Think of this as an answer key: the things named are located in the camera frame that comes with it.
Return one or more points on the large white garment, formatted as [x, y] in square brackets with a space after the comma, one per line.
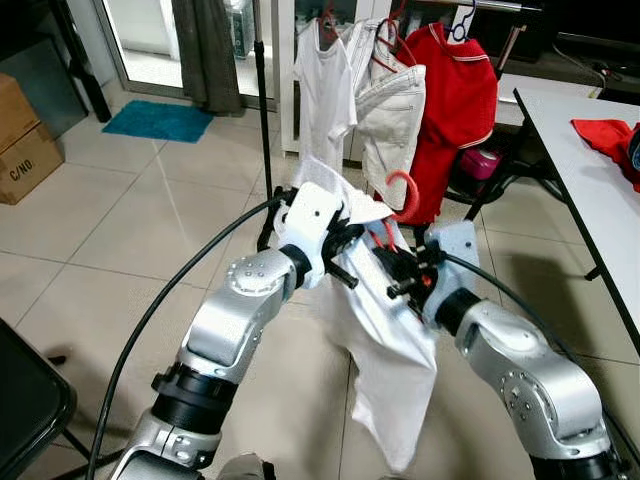
[390, 360]

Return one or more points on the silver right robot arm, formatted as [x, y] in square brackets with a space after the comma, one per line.
[520, 370]

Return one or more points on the black desk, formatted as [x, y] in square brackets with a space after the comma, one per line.
[25, 25]

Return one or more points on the dull red hanger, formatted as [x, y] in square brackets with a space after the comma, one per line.
[328, 30]

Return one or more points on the black plastic chair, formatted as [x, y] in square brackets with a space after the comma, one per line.
[30, 400]

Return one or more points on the plain red garment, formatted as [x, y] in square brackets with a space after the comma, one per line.
[605, 140]

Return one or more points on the teal floor mat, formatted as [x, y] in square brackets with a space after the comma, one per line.
[155, 120]

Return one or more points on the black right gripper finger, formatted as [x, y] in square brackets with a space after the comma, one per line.
[388, 256]
[401, 290]

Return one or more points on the grey curtain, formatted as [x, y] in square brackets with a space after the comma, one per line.
[205, 50]

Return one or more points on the purple hanger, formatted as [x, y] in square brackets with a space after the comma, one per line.
[460, 32]

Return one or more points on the red shirt with white stripes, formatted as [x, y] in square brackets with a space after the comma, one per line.
[450, 100]

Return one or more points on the small white shirt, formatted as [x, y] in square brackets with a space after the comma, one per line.
[325, 90]

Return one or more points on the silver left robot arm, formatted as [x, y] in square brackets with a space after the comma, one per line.
[240, 310]

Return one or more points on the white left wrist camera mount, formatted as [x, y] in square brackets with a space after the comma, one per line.
[310, 225]

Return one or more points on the cream trousers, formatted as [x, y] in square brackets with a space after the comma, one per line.
[390, 130]

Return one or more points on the printed cardboard box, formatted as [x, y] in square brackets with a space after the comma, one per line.
[25, 150]

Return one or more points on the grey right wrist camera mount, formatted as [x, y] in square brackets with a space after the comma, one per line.
[455, 255]

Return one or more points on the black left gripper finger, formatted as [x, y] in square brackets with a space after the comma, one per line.
[359, 232]
[345, 275]

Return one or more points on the grey robot leg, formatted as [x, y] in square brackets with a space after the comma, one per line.
[245, 468]

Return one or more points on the pink plastic container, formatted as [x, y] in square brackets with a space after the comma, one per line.
[480, 163]

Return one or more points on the metal framed glass door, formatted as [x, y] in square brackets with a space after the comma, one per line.
[140, 40]

